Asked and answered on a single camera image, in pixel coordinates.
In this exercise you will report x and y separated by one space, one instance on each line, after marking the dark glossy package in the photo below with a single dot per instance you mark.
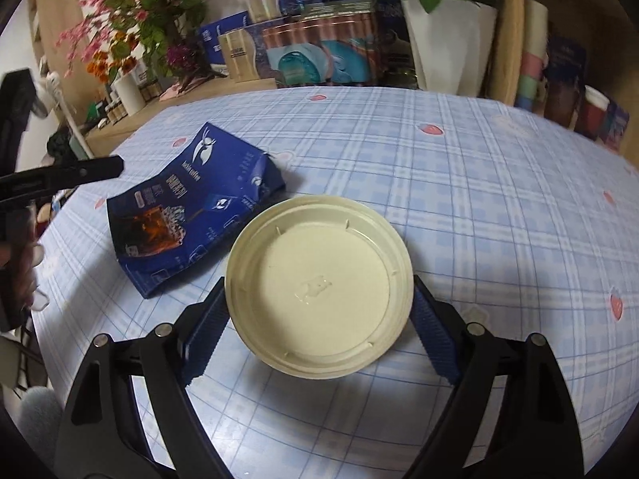
394 45

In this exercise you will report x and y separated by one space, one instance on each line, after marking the dark blue shelf box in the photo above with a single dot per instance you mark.
566 60

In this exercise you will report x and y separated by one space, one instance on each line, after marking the pink artificial blossom branches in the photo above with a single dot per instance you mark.
135 5

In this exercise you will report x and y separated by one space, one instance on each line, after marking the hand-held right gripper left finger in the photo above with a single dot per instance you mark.
202 342

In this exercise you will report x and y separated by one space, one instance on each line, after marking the person's left hand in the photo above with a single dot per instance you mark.
25 274

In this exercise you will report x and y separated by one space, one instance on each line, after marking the wooden sideboard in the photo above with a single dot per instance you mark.
150 114

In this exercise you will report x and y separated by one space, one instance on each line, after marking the white standing fan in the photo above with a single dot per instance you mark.
52 90

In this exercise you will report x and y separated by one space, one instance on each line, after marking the blue printed carton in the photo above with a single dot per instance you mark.
189 199

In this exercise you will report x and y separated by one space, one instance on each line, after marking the white faceted flower pot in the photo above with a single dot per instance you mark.
449 50

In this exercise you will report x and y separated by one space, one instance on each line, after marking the white cylinder vase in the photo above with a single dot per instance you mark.
131 92

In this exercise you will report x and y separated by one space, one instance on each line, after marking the pink cloth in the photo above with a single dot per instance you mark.
177 91

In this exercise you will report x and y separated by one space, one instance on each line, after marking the row of small amber bottles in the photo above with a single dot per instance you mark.
115 110

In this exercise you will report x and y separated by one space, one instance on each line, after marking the blue and white tissue pack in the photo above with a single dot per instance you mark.
219 40

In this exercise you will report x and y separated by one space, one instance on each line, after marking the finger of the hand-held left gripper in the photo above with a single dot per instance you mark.
65 173

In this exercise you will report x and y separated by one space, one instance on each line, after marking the brown cup with white insert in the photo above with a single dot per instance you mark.
595 112

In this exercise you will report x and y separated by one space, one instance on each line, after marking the orange artificial flowers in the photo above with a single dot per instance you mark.
107 62

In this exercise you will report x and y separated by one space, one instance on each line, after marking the small blue picture box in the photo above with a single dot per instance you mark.
616 127

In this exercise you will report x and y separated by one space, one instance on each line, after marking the purple artificial flowers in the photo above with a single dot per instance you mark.
180 59

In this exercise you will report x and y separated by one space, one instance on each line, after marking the wooden shelf unit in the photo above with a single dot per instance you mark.
599 20

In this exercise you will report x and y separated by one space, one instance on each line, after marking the stack of pastel cups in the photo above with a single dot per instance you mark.
531 60

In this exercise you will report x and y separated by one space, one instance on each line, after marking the dark green box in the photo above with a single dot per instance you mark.
339 10

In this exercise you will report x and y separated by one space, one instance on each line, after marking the pink bottle gift set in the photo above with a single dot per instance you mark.
319 55

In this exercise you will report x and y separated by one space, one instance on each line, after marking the small black tripod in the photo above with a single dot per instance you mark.
202 80

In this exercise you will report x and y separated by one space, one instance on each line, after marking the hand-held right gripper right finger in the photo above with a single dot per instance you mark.
437 342

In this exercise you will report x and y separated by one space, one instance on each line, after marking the pile of clothes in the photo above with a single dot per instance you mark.
60 144

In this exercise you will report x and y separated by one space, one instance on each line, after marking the small silver and blue box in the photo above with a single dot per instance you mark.
247 55

